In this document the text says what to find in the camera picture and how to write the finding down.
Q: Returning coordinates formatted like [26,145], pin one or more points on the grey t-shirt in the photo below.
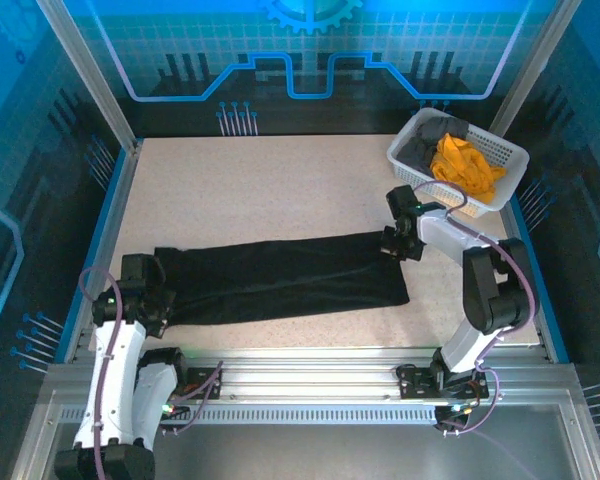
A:
[420,147]

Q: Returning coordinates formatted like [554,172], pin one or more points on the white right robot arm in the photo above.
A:
[490,285]

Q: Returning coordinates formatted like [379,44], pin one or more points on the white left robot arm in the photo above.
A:
[112,380]

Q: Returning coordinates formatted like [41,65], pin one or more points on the white plastic basket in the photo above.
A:
[505,160]

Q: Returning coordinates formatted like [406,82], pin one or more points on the aluminium frame post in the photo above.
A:
[87,65]
[535,65]

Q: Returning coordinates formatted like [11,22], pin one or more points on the aluminium mounting rail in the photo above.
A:
[305,372]

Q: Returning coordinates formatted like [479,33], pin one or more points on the yellow t-shirt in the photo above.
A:
[465,167]

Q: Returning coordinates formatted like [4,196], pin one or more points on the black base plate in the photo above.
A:
[415,382]
[200,382]

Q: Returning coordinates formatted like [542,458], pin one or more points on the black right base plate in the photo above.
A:
[415,382]

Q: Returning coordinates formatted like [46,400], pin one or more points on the black t-shirt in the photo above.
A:
[290,280]

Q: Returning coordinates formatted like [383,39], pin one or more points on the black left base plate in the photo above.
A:
[200,382]

